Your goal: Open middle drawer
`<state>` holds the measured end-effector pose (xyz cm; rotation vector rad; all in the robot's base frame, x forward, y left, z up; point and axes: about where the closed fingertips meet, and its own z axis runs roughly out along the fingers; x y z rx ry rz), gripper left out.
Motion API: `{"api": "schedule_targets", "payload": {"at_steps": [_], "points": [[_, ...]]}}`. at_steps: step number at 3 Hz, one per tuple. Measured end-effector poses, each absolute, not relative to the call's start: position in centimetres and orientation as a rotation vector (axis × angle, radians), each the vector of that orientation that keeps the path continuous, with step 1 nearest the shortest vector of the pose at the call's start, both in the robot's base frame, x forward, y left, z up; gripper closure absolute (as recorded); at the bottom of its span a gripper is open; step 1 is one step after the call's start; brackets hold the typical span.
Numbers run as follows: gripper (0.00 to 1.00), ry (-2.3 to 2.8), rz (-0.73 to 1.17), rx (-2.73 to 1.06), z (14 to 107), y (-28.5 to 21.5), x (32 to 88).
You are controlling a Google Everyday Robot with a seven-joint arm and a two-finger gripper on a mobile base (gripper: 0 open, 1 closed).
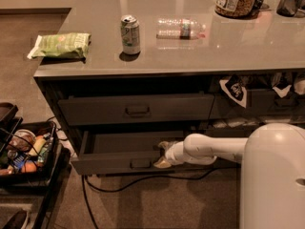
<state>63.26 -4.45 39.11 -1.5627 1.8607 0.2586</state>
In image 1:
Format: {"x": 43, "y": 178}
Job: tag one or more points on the green white soda can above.
{"x": 130, "y": 34}

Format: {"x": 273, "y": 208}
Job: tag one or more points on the black white snack bag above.
{"x": 232, "y": 86}

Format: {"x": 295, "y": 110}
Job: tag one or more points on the clear plastic water bottle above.
{"x": 179, "y": 28}

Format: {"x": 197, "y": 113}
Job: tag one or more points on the green chip bag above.
{"x": 72, "y": 45}

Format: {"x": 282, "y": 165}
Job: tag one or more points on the grey drawer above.
{"x": 96, "y": 110}
{"x": 260, "y": 102}
{"x": 238, "y": 126}
{"x": 127, "y": 153}

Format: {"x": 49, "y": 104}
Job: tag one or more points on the black bin with groceries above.
{"x": 31, "y": 153}

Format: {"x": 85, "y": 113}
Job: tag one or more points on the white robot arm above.
{"x": 272, "y": 159}

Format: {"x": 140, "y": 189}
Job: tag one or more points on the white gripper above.
{"x": 172, "y": 154}

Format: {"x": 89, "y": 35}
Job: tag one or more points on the black shoe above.
{"x": 18, "y": 221}

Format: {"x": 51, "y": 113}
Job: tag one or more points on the grey drawer cabinet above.
{"x": 253, "y": 48}

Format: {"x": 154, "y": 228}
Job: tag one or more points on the dark glass pitcher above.
{"x": 289, "y": 8}

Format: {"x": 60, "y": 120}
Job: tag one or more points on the white snack bag in drawer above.
{"x": 282, "y": 83}

